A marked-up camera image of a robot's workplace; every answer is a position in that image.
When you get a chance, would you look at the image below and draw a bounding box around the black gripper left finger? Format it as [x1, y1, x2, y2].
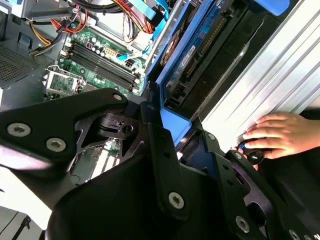
[0, 81, 193, 222]

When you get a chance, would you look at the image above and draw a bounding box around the red yellow power wire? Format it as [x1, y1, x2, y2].
[112, 0, 155, 35]

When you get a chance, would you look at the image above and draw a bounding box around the bare person hand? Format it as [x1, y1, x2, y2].
[237, 112, 320, 161]

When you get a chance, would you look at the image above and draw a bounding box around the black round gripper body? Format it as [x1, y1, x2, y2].
[44, 149, 320, 240]

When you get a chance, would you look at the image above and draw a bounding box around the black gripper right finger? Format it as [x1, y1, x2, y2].
[192, 117, 276, 238]

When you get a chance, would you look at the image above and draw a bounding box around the round black blue-ringed tool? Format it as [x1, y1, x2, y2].
[236, 134, 266, 166]

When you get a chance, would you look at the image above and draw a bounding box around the long blue data wire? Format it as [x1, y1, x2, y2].
[136, 0, 171, 57]

